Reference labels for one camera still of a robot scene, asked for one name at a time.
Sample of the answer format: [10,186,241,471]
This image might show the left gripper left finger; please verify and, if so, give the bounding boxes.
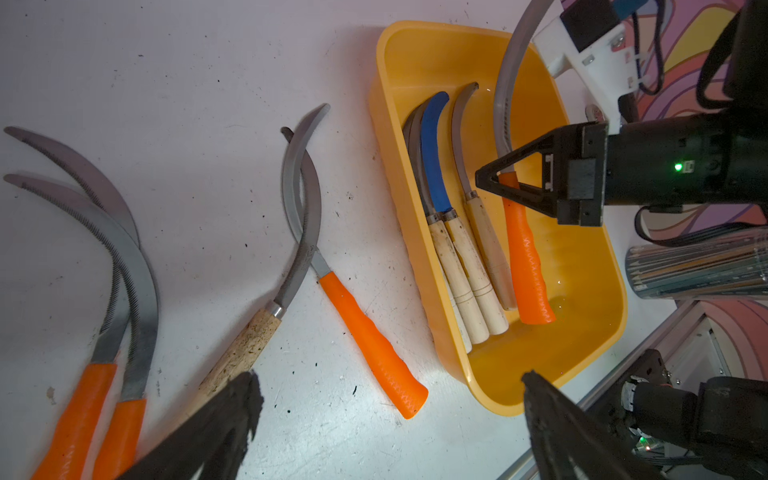
[120,371,264,479]

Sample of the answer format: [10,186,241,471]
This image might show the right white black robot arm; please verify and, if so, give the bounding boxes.
[475,1,767,226]

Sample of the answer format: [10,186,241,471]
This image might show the blue blade wooden sickle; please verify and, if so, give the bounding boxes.
[421,91,509,345]

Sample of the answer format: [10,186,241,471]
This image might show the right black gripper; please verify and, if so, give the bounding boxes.
[475,110,767,226]

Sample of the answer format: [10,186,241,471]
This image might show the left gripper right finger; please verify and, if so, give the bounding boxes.
[522,371,662,479]

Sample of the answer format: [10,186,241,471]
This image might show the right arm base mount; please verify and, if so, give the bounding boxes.
[587,349,767,479]

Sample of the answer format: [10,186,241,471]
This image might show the yellow plastic tray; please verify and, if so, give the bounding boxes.
[369,21,627,416]

